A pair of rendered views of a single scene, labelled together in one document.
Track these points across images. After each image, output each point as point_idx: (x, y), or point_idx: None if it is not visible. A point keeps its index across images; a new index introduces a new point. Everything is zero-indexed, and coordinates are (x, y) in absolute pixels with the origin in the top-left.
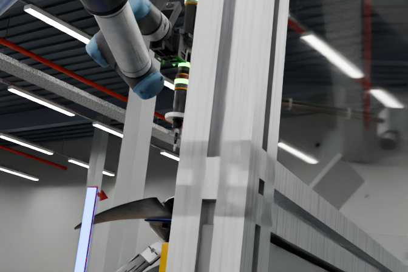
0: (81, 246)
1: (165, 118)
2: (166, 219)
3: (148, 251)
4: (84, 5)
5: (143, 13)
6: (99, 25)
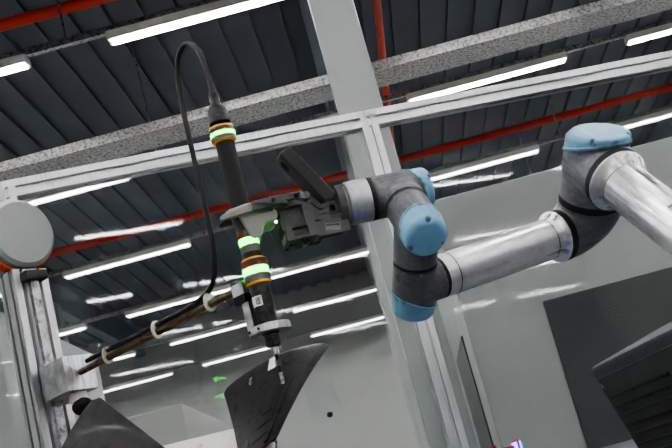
0: None
1: (282, 326)
2: None
3: None
4: (581, 247)
5: None
6: (541, 256)
